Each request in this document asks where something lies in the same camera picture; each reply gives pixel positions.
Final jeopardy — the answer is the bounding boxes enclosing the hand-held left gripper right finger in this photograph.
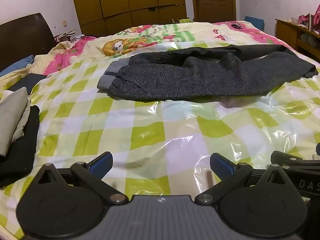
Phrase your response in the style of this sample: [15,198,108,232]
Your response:
[194,152,297,204]

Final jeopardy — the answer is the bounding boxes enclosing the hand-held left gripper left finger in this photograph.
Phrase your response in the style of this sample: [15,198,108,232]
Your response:
[32,151,128,204]

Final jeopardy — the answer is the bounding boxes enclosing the grey plaid pants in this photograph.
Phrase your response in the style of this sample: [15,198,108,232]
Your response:
[97,44,319,103]

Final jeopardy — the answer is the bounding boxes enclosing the green checkered plastic sheet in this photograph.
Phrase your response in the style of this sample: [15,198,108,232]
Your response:
[0,39,320,240]

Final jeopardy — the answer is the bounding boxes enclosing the black folded cloth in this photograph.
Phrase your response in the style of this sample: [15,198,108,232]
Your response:
[0,105,41,188]

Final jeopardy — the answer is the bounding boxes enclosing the white folded cloth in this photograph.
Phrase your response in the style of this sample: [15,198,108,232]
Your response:
[12,99,32,142]

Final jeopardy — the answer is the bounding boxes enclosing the grey folded cloth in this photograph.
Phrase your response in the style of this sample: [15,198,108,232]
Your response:
[0,87,30,157]

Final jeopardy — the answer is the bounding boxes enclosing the dark flat cloth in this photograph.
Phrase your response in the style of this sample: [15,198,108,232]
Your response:
[7,73,48,96]

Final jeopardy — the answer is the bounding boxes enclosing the wooden desk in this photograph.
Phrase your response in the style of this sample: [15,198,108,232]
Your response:
[275,17,320,63]

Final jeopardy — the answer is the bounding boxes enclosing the blue pillow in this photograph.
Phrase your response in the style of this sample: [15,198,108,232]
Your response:
[0,54,35,78]

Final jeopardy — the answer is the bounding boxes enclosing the striped cloth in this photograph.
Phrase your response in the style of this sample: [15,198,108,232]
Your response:
[54,31,84,42]

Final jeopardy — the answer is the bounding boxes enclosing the cartoon printed quilt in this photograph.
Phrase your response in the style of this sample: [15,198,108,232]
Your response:
[32,20,299,77]

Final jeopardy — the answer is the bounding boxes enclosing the pink cloth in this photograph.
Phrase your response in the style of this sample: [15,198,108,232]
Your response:
[297,4,320,33]

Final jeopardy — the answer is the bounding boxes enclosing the blue foam mat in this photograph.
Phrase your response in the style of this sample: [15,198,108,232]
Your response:
[244,16,266,32]

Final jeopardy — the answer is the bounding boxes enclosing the dark wooden headboard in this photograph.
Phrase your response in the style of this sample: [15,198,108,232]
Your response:
[0,12,55,72]

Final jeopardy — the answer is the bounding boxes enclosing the brown wooden wardrobe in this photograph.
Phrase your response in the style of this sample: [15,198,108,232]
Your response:
[69,0,187,37]

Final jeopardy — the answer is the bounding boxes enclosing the brown wooden door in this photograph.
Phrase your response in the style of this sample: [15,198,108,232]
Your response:
[189,0,237,22]

